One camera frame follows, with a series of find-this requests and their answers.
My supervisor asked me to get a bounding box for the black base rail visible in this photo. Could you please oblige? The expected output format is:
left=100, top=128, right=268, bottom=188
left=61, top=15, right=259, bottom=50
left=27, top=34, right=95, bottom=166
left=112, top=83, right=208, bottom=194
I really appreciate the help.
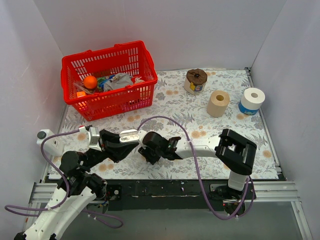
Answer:
left=88, top=179, right=244, bottom=213

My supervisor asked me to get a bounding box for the white oval earbud charging case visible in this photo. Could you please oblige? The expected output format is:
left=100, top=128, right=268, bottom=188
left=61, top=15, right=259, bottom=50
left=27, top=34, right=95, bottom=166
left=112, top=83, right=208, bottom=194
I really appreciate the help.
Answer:
left=119, top=129, right=140, bottom=143

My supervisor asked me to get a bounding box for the orange fruit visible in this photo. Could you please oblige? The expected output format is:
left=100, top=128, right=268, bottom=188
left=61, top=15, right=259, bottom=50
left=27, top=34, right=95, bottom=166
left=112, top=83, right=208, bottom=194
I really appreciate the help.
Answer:
left=83, top=75, right=98, bottom=90

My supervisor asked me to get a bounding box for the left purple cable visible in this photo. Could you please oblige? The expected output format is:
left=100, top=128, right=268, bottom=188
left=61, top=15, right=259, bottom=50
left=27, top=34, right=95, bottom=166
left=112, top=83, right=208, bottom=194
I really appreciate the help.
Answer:
left=4, top=128, right=124, bottom=229

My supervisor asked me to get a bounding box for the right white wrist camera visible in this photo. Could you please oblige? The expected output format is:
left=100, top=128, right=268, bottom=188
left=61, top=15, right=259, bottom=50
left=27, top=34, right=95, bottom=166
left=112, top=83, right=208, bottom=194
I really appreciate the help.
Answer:
left=138, top=130, right=148, bottom=148

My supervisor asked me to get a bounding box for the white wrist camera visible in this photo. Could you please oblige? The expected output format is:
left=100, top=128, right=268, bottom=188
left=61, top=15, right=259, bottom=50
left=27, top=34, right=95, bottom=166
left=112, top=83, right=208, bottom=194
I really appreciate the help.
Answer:
left=78, top=125, right=102, bottom=152
left=138, top=130, right=148, bottom=148

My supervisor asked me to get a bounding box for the small orange box in basket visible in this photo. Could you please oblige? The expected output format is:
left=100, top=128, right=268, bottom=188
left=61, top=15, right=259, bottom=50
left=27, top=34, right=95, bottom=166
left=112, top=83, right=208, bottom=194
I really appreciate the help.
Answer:
left=76, top=91, right=87, bottom=98

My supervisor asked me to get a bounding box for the brown topped paper roll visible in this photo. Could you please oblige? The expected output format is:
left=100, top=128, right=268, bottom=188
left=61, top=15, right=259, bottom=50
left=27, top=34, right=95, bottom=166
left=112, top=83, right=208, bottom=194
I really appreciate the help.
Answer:
left=184, top=68, right=208, bottom=95

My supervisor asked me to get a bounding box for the grey crumpled snack bag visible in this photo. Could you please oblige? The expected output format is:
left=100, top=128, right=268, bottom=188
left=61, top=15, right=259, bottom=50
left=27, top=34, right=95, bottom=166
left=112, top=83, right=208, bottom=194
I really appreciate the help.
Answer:
left=102, top=73, right=134, bottom=92

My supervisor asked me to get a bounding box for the red plastic shopping basket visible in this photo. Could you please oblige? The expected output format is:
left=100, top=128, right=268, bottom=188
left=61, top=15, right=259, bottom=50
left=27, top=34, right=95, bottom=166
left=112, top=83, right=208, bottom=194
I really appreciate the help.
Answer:
left=60, top=40, right=158, bottom=121

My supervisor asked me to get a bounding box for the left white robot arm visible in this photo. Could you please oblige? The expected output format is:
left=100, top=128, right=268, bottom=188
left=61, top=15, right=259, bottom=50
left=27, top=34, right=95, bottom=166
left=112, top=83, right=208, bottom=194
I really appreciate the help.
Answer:
left=14, top=126, right=140, bottom=240

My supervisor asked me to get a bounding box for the white box with grey knob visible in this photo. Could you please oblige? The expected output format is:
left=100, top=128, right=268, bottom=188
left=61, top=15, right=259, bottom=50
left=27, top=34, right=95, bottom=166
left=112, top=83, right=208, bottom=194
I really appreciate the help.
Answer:
left=36, top=129, right=65, bottom=157

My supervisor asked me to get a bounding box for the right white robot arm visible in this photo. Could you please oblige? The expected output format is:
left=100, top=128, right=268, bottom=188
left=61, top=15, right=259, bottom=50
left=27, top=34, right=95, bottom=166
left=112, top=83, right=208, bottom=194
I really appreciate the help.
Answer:
left=138, top=129, right=257, bottom=199

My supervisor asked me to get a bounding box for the beige toilet paper roll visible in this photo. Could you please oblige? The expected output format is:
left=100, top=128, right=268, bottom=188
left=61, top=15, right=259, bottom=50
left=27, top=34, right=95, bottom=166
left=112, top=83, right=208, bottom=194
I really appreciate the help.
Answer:
left=207, top=90, right=230, bottom=118

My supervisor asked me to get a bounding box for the white toilet roll blue wrap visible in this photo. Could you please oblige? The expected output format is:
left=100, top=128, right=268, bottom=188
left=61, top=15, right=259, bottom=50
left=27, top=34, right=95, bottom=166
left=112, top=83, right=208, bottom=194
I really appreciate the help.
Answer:
left=238, top=87, right=266, bottom=116

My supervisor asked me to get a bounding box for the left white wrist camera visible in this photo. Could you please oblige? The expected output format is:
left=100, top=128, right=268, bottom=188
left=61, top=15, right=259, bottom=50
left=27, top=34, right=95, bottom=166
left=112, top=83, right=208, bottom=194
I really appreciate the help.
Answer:
left=78, top=125, right=102, bottom=152

